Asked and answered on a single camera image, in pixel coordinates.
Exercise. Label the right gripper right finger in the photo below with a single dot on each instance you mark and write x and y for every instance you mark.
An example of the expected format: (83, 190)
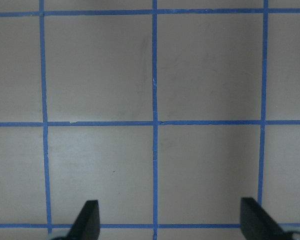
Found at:
(256, 223)

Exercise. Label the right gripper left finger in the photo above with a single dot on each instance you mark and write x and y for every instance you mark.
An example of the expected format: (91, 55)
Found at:
(87, 224)

